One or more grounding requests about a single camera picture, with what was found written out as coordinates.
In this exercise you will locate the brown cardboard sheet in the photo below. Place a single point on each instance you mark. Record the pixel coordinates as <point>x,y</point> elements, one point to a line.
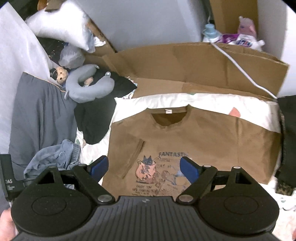
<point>197,68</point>

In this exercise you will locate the black cloth beside pillow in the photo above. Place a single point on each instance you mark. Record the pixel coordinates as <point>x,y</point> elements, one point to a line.
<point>93,118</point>

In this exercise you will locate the leopard print cloth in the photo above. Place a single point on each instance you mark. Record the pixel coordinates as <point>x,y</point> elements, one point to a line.
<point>283,188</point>

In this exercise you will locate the clear plastic bag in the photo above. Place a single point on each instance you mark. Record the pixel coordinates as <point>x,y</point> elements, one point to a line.
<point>71,57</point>

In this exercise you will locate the cream bear print bedsheet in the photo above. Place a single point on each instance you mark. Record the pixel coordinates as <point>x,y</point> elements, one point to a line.
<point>261,113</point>

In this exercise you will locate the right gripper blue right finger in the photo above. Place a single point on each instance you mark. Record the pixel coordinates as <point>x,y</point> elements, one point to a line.
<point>200,178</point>

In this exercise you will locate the blue denim garment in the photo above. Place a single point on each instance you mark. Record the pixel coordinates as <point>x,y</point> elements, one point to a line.
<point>63,156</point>

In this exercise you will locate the detergent refill pouch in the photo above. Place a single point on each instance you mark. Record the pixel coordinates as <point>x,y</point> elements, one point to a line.
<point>246,35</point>

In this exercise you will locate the person's left hand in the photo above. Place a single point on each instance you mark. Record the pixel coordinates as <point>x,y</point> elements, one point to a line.
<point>7,226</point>

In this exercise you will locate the grey blue pillow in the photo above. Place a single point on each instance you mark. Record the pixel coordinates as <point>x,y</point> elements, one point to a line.
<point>42,117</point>

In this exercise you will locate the grey neck pillow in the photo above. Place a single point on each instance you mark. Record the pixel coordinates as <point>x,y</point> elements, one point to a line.
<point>81,86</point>

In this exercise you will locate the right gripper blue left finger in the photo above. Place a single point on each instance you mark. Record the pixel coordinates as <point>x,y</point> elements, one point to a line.
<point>88,177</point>

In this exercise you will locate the light blue bottle cap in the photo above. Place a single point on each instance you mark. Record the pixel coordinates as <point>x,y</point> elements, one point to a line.
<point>211,35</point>

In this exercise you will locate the upright cardboard panel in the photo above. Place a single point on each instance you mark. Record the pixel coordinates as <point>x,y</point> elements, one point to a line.
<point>226,14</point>

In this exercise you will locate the black folded garment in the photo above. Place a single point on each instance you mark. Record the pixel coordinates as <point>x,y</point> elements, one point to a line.
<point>286,171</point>

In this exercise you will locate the white pillow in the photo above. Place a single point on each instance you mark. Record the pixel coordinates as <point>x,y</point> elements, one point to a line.
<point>68,24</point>

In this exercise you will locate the brown printed t-shirt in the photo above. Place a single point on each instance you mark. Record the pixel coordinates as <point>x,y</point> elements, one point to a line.
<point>145,149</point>

